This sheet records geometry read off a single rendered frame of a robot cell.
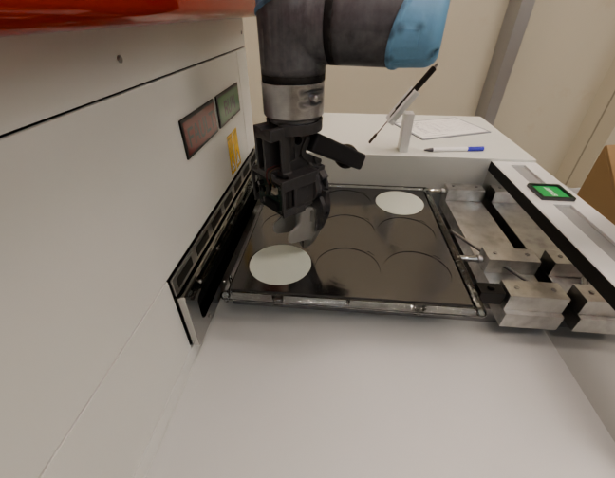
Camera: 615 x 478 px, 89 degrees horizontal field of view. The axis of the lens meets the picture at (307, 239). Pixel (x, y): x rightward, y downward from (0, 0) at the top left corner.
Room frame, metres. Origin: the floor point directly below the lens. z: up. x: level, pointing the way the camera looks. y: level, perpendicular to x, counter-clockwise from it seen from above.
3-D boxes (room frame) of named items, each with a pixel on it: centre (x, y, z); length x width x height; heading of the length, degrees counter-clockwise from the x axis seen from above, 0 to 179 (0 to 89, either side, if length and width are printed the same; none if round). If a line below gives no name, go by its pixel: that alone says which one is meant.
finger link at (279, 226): (0.42, 0.03, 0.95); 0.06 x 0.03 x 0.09; 131
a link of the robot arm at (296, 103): (0.41, 0.01, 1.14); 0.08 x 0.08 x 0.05
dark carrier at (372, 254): (0.48, -0.07, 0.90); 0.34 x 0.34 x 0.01; 85
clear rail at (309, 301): (0.30, -0.06, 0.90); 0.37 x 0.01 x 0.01; 85
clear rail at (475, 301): (0.47, -0.25, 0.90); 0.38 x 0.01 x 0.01; 175
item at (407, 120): (0.72, -0.20, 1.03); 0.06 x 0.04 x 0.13; 85
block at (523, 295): (0.32, -0.32, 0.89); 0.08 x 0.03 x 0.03; 85
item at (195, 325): (0.49, 0.14, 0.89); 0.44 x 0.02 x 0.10; 175
